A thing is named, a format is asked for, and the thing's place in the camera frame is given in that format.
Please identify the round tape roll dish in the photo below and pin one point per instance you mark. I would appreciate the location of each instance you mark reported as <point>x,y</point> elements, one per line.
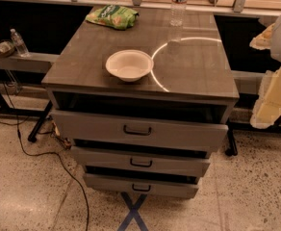
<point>6,48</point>

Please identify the clear water bottle on cabinet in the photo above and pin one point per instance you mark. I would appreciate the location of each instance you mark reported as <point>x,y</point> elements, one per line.
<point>177,11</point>

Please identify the grey drawer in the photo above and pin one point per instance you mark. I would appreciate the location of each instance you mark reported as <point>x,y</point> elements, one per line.
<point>153,163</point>
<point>121,184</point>
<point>139,131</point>

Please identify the grey side shelf rail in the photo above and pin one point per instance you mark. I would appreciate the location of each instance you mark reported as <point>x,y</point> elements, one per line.
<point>36,62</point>

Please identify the grey middle drawer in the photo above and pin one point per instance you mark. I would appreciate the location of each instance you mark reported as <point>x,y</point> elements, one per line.
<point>153,163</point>

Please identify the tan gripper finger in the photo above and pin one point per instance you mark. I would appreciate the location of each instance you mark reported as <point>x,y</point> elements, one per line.
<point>267,107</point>
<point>263,40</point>

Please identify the green chip bag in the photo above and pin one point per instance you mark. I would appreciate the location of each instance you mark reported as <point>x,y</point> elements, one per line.
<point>114,16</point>

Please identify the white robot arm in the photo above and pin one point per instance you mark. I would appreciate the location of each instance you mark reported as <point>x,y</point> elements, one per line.
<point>275,49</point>

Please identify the grey drawer cabinet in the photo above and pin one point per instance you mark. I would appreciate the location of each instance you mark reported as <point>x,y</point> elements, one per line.
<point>144,112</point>

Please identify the small water bottle on shelf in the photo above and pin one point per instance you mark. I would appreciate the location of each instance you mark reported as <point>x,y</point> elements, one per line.
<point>19,43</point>

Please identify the grey top drawer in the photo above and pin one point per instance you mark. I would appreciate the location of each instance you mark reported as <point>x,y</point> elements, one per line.
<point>139,131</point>

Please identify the grey bottom drawer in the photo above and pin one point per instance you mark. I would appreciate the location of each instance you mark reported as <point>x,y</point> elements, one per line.
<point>121,184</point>

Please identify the white paper bowl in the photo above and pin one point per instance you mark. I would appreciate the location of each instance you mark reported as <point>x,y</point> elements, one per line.
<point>129,65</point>

